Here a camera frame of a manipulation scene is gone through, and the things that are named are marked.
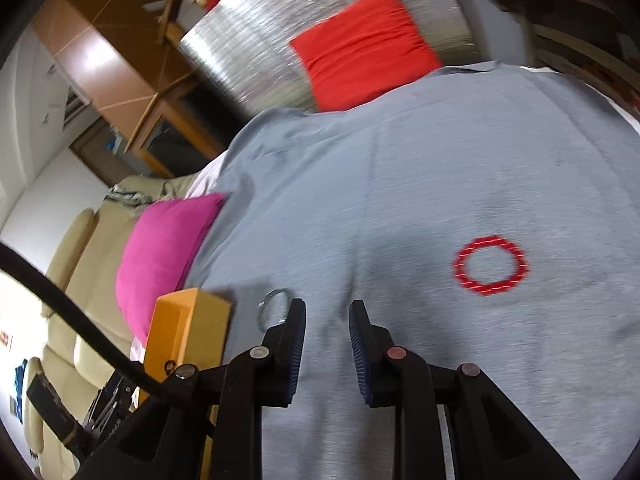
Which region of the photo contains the wooden cabinet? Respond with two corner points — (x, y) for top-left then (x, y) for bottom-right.
(32, 0), (224, 178)

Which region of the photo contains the orange cardboard box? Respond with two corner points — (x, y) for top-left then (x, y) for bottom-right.
(136, 287), (236, 480)

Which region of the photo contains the silver foil headboard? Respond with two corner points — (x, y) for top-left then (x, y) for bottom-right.
(179, 0), (480, 117)

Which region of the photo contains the grey bed sheet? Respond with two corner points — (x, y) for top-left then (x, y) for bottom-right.
(186, 63), (639, 479)

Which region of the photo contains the black cable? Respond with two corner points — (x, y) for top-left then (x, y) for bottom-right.
(0, 242), (172, 403)

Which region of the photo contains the beige leather sofa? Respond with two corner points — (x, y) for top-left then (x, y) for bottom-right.
(22, 200), (215, 479)

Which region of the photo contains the pink undersheet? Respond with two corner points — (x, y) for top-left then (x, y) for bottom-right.
(129, 151), (228, 362)

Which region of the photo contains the pink pillow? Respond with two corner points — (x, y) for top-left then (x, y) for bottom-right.
(115, 193), (226, 344)

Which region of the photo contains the red cushion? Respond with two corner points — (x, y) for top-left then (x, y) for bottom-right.
(290, 0), (442, 112)

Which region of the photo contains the red bead bracelet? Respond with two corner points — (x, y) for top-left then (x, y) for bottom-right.
(452, 234), (532, 297)

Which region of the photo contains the silver metal bangle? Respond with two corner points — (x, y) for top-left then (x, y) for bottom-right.
(257, 288), (293, 333)

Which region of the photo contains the wooden shelf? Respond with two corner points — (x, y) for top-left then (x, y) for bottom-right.
(492, 0), (639, 118)

